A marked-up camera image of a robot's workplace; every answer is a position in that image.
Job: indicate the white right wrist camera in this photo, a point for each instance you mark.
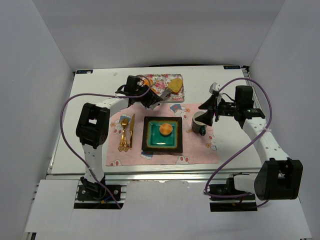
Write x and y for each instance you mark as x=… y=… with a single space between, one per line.
x=214 y=90

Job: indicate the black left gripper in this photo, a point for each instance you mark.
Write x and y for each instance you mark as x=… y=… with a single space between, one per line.
x=149 y=98

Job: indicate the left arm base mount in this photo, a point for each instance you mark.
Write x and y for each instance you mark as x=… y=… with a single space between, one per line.
x=92 y=196

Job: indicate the dark green mug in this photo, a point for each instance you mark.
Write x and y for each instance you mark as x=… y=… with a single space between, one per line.
x=197 y=126

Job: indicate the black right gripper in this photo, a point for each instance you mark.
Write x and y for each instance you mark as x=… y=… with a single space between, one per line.
x=215 y=109

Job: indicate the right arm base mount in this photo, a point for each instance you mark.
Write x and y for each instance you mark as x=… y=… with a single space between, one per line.
x=225 y=203

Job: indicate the gold fork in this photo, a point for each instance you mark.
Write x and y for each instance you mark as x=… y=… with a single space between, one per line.
x=123 y=142

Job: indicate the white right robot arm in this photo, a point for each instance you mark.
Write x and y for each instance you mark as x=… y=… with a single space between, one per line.
x=279 y=177

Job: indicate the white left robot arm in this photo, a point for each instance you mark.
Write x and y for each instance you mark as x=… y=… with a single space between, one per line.
x=93 y=124

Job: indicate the pink bunny placemat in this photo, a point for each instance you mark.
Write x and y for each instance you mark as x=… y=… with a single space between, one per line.
x=197 y=149

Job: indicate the round bun top left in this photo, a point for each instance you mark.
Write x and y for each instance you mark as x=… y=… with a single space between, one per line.
x=146 y=82

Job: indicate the bun with brown centre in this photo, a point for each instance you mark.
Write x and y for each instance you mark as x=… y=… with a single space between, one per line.
x=154 y=91

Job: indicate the floral rectangular tray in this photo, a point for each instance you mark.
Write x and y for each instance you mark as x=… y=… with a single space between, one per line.
x=160 y=82

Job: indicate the small round orange bun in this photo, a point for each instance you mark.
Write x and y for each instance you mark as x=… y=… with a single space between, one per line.
x=166 y=129

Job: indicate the gold knife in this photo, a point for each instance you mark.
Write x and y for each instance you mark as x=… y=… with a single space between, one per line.
x=131 y=131

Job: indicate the yellow bread slice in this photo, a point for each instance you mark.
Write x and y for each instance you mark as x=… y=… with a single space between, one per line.
x=175 y=85

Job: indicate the square teal black plate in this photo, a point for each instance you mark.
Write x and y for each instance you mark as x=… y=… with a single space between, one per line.
x=155 y=142

